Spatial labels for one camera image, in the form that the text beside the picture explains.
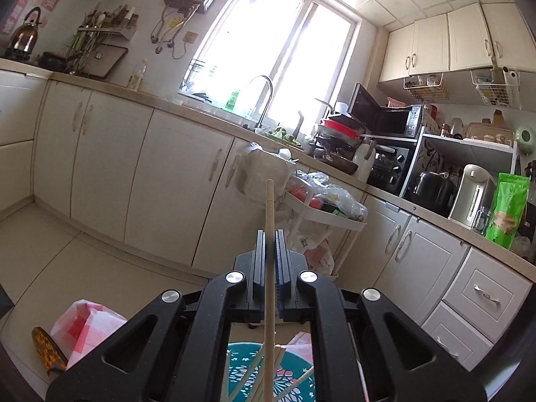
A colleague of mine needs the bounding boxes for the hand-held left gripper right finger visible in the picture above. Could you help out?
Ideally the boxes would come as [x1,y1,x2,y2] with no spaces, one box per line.
[274,229,487,402]

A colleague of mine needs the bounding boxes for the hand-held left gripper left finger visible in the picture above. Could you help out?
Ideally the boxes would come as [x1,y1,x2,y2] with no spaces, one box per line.
[45,229,266,402]

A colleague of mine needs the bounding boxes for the blue perforated plastic basket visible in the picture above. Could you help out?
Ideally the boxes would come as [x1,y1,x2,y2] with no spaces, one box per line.
[226,341,316,402]

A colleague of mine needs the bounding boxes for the red printed plastic bag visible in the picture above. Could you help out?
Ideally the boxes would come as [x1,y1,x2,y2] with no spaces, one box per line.
[299,234,336,277]

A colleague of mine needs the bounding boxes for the white trolley cart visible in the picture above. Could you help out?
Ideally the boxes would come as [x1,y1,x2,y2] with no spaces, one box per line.
[285,167,369,285]

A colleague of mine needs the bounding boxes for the clear bags of groceries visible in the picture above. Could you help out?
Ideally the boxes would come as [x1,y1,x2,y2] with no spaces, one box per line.
[287,170,368,222]

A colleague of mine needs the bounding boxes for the white plastic bag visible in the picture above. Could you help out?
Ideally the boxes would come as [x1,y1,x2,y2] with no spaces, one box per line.
[237,142,298,206]

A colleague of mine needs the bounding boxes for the green vegetables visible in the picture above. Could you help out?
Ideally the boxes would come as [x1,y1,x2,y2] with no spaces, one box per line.
[264,128,304,147]

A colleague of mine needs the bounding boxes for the cream kitchen base cabinets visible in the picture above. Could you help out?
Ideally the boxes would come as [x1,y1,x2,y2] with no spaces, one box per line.
[0,69,536,344]

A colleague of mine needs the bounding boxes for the stack of pans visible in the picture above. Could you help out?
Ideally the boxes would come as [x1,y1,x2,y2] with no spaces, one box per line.
[312,113,378,174]

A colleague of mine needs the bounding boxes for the black toaster oven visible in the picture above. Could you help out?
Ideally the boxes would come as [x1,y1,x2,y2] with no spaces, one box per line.
[368,136,419,195]

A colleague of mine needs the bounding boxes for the beige kitchen countertop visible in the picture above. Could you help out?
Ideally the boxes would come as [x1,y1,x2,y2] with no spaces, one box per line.
[0,56,536,279]

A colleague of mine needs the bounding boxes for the black cooking pot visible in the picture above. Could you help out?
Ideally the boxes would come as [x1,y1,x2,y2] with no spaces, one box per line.
[408,171,459,216]

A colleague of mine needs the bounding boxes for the steel sink faucet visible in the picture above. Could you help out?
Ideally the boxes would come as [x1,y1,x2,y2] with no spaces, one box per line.
[249,74,275,130]

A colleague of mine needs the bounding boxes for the black microwave oven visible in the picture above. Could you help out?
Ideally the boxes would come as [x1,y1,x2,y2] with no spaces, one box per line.
[347,83,423,138]

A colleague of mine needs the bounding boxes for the red checkered plastic tablecloth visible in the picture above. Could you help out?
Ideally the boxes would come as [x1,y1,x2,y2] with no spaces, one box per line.
[51,298,316,371]

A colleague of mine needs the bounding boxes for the white electric water boiler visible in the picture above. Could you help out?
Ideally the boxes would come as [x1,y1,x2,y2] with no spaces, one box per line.
[449,164,497,230]

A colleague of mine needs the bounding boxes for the glass jar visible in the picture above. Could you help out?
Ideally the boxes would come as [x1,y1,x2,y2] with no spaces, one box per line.
[472,206,492,235]

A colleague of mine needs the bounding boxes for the kitchen window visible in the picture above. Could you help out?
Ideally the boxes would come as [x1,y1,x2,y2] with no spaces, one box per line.
[180,0,363,130]

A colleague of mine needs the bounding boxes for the white counter shelf rack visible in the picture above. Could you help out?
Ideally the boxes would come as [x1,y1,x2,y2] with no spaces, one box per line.
[400,132,520,218]

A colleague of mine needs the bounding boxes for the clear plastic bottle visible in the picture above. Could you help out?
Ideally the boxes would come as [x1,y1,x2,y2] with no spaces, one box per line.
[128,59,148,90]

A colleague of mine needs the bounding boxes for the orange patterned cushion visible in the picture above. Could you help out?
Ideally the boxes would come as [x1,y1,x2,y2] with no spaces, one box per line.
[31,327,68,375]

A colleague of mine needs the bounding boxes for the green food packet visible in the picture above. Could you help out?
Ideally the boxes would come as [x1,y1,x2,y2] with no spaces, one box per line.
[485,173,530,250]

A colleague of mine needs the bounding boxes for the green round appliance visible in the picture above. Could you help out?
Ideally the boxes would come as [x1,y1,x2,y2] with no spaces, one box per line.
[513,125,536,156]

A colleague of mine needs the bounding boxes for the black wok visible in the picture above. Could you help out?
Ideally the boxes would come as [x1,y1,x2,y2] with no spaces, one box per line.
[38,51,70,72]

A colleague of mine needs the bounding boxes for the steel kettle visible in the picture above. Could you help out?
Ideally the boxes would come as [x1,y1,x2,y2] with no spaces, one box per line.
[6,7,43,57]

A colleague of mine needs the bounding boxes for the hanging wire basket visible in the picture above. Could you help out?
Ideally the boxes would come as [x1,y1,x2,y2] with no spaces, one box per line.
[470,67,522,110]
[403,73,451,103]

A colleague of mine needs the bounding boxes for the cream upper wall cabinets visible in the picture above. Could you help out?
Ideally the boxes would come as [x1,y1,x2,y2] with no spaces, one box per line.
[377,2,536,84]

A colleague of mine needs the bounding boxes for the wall utensil rack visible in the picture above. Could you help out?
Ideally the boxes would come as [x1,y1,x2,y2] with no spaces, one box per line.
[63,4,139,78]

